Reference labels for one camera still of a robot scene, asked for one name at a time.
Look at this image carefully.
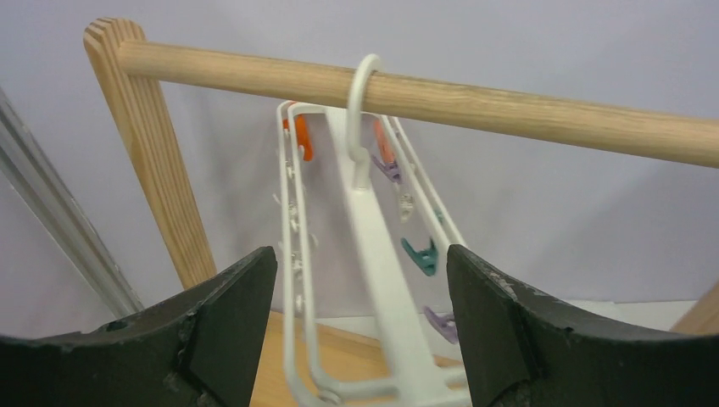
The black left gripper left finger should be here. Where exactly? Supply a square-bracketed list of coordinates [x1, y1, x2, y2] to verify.
[1, 247, 277, 406]

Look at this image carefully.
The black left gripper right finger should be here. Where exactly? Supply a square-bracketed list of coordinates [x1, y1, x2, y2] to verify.
[447, 244, 718, 406]

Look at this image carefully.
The purple clip lower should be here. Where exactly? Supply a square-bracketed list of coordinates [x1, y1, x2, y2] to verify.
[422, 306, 459, 344]

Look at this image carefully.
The purple clip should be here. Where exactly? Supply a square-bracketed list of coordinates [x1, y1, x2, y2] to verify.
[371, 155, 403, 185]
[422, 306, 459, 344]

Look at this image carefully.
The teal clip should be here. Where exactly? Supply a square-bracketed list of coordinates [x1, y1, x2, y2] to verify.
[400, 237, 438, 276]

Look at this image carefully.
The white plastic clip hanger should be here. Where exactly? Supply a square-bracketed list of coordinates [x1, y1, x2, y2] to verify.
[276, 54, 471, 406]

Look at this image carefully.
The purple clip upper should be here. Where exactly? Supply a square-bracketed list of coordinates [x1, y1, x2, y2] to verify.
[371, 155, 403, 185]

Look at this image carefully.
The orange clip left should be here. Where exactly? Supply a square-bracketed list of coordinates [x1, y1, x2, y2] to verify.
[293, 114, 314, 161]

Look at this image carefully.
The orange clip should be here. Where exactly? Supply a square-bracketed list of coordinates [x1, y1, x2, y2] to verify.
[293, 114, 314, 161]
[374, 119, 395, 164]

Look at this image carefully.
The orange clip right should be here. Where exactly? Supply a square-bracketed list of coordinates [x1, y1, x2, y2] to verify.
[374, 119, 395, 164]

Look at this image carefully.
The wooden hanger rack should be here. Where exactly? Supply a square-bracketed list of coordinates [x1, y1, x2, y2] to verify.
[82, 17, 719, 407]

